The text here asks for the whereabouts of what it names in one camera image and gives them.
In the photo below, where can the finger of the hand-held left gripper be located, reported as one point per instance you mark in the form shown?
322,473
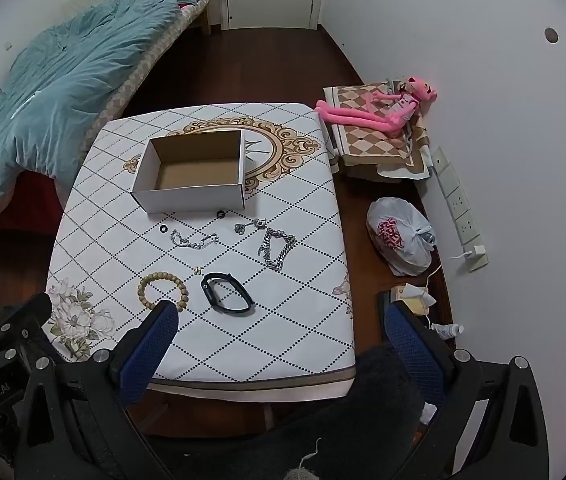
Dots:
25,320

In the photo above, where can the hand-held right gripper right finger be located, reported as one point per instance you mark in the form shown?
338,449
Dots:
413,350

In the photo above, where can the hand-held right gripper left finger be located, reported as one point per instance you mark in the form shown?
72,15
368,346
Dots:
148,350

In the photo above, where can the black wristband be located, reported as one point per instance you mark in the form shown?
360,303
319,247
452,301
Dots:
207,289

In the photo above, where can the cardboard box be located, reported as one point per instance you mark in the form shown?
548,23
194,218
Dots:
188,201

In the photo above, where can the small silver pendant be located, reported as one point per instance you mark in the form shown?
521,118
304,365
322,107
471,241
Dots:
258,223

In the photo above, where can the small white tube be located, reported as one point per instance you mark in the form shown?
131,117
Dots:
448,330

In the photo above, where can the tissue box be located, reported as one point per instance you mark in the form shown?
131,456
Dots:
413,300

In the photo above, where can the dark fuzzy cloth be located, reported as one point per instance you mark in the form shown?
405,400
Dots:
313,410

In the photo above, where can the white charger plug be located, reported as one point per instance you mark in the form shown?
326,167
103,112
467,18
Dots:
475,251

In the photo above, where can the white plastic bag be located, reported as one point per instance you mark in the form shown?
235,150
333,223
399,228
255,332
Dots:
398,230

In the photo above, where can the diamond patterned tablecloth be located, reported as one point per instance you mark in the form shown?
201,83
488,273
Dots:
288,310

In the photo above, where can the white power strip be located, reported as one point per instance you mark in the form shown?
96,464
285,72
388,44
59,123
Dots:
463,210

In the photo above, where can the blue quilt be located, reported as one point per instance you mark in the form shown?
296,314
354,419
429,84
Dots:
63,85

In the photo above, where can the pink plush toy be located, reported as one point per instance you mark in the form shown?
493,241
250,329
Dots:
363,117

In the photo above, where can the bed with blue duvet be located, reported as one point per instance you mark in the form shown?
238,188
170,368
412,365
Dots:
128,85

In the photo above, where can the round wall cap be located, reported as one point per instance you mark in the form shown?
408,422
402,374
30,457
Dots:
551,35

